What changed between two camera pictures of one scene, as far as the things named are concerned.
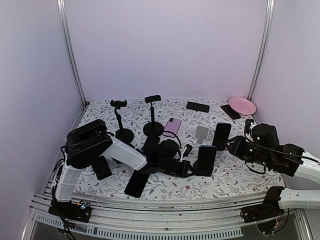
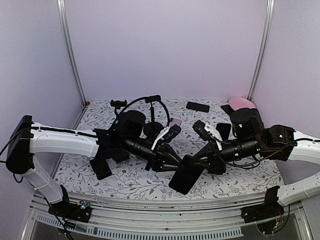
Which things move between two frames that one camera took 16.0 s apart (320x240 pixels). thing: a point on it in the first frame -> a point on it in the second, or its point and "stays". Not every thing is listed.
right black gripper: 237,147 -> 214,162
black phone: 136,183 -> 185,178
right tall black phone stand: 152,128 stays
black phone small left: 101,168 stays
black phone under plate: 233,114 stays
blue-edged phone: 221,135 stays
